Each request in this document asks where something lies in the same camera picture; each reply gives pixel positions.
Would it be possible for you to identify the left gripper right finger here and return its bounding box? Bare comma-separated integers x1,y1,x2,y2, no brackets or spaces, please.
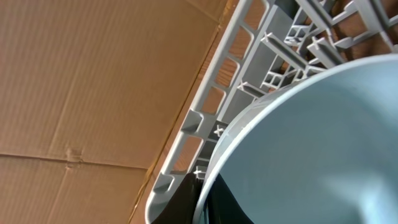
206,175,253,224

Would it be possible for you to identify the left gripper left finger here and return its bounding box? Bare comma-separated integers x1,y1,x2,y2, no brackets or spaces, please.
151,173,203,224

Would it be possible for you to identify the light blue bowl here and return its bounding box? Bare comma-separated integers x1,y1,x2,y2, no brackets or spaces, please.
193,54,397,223

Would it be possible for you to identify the brown cardboard sheet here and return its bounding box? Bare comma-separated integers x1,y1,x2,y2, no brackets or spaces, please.
1,0,226,223

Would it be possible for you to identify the grey plastic dish rack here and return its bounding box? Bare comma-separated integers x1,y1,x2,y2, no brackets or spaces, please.
145,1,397,223

